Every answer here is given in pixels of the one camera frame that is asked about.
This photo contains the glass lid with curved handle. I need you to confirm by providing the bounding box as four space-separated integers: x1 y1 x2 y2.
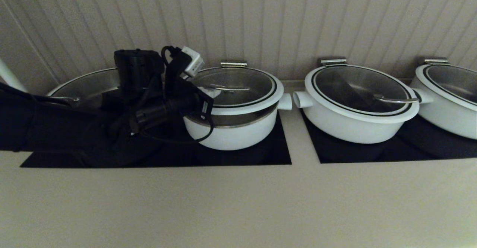
188 62 284 115

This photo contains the deep white pot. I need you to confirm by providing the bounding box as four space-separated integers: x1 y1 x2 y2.
183 93 292 151

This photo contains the glass lid with white rim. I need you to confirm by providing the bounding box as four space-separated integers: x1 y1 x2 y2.
304 58 418 124
414 59 477 112
47 68 120 109

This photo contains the wide white pot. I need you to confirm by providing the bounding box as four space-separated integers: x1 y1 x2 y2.
409 87 477 140
293 90 435 144

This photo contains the black glass cooktop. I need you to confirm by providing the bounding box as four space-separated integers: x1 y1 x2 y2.
300 110 477 164
20 110 292 168

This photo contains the white pole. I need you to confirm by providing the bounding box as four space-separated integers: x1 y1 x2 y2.
0 59 29 93

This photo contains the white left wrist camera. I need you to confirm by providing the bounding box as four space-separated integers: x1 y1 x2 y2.
181 46 205 79

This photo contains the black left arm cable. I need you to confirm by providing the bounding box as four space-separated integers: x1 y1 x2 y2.
140 46 215 144

